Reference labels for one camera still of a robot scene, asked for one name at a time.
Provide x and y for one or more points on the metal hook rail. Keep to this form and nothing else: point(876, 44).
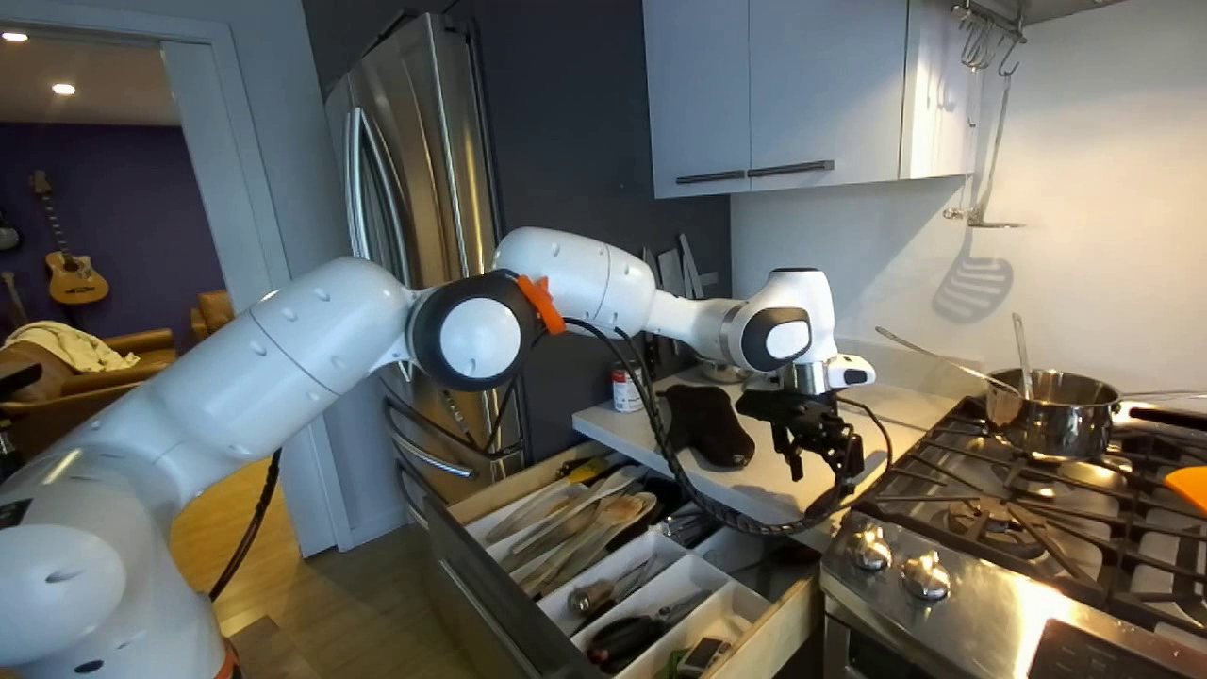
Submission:
point(987, 31)

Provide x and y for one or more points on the white wall cabinets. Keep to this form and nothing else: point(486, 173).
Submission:
point(779, 86)

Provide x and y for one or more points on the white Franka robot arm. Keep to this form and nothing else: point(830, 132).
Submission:
point(314, 345)

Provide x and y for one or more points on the white plastic cutlery tray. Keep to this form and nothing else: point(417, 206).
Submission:
point(652, 585)

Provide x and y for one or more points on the white digital kitchen timer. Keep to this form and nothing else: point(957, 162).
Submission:
point(703, 655)

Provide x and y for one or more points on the wide light wooden spatula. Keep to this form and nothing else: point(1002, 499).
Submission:
point(588, 523)

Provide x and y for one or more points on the corkscrew with cork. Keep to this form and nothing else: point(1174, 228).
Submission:
point(598, 592)

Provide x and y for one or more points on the knife rack with knives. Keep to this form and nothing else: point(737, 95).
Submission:
point(685, 267)

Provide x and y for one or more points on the stainless steel pot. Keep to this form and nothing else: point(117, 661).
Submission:
point(1062, 409)

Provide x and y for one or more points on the round silver stove knob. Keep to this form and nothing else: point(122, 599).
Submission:
point(930, 577)
point(869, 546)

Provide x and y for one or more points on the stainless steel refrigerator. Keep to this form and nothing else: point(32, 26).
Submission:
point(421, 150)

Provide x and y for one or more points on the stainless gas stove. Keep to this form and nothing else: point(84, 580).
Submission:
point(1004, 553)

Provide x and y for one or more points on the tan sofa with cloth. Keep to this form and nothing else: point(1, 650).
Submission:
point(76, 358)

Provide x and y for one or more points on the orange utensil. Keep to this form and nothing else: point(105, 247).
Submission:
point(1189, 486)

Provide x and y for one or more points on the white shaker with red cap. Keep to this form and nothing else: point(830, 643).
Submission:
point(627, 394)

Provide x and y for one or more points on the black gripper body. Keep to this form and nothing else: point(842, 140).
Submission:
point(812, 416)

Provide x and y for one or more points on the acoustic guitar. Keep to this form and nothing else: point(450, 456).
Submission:
point(74, 276)

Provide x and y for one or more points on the black oven mitt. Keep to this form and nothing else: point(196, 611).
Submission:
point(705, 423)

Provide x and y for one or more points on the short metal utensil in pot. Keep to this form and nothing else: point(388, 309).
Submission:
point(1019, 350)

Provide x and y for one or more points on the wooden drawer with grey front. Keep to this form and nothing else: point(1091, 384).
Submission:
point(491, 603)

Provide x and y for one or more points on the long metal utensil in pot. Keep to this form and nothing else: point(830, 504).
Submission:
point(930, 354)

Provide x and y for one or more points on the hanging slotted spatula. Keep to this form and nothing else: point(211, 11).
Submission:
point(975, 286)

